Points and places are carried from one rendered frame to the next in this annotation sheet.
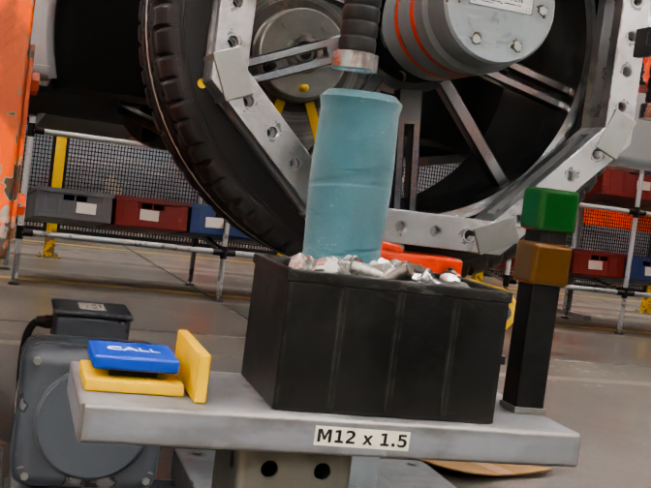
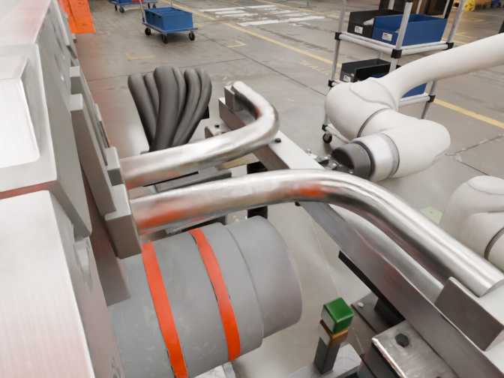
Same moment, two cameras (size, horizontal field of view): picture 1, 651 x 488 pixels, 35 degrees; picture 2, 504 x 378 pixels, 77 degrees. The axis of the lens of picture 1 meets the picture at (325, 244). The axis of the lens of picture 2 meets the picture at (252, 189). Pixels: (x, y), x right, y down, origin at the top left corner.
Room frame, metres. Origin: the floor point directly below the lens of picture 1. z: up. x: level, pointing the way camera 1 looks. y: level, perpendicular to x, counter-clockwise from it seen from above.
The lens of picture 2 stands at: (1.16, 0.09, 1.14)
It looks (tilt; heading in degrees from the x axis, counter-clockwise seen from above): 36 degrees down; 262
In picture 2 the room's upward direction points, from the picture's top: straight up
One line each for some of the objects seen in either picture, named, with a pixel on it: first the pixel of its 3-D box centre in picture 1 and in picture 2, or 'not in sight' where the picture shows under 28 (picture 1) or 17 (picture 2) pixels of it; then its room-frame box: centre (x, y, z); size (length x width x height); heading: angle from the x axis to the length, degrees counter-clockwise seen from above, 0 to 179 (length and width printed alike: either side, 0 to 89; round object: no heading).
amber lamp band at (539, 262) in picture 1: (542, 263); (332, 330); (0.97, -0.20, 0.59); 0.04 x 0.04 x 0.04; 17
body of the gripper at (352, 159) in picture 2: not in sight; (337, 168); (0.94, -0.38, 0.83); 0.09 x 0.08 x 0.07; 17
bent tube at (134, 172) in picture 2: not in sight; (189, 95); (1.18, -0.23, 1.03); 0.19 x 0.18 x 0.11; 17
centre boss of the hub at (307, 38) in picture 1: (304, 53); not in sight; (1.72, 0.07, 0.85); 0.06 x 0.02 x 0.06; 107
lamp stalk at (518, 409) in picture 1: (537, 302); (329, 340); (0.97, -0.20, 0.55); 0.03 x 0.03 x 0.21; 17
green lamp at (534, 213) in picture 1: (549, 210); (337, 315); (0.97, -0.20, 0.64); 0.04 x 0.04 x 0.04; 17
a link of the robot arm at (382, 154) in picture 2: not in sight; (367, 159); (0.87, -0.40, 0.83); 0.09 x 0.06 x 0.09; 107
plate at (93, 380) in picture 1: (130, 378); not in sight; (0.86, 0.15, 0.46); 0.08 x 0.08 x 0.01; 17
